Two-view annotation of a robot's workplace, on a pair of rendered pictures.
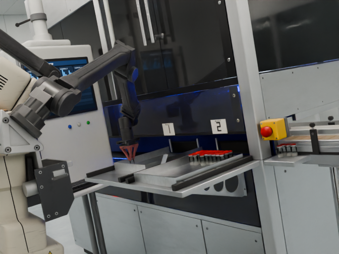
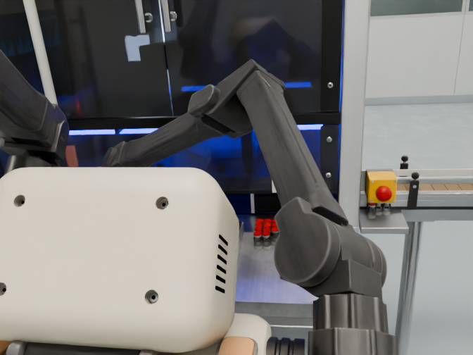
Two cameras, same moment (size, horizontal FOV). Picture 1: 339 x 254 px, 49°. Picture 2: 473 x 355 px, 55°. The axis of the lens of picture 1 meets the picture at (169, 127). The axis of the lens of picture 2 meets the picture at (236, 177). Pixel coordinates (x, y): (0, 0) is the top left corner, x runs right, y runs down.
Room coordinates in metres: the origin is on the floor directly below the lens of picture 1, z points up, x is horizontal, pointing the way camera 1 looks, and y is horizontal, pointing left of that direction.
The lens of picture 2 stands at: (0.82, 0.66, 1.53)
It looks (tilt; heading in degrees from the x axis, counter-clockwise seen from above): 23 degrees down; 316
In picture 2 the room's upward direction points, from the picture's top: 4 degrees counter-clockwise
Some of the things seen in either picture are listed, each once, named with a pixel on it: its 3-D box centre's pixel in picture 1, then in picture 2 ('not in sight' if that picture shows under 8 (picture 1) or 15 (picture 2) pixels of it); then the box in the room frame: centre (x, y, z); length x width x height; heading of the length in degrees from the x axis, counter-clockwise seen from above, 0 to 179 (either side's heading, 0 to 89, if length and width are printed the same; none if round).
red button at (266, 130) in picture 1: (267, 131); (383, 193); (1.32, -0.34, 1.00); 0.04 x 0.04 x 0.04; 38
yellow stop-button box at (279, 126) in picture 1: (274, 129); (380, 185); (1.35, -0.38, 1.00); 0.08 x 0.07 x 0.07; 128
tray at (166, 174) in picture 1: (188, 167); (287, 263); (1.41, -0.05, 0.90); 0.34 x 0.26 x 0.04; 128
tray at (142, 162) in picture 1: (158, 157); not in sight; (1.74, 0.08, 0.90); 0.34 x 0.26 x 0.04; 128
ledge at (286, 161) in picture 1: (289, 159); (380, 218); (1.37, -0.42, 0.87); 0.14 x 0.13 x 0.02; 128
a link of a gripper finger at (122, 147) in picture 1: (130, 150); not in sight; (1.74, 0.20, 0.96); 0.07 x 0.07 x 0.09; 53
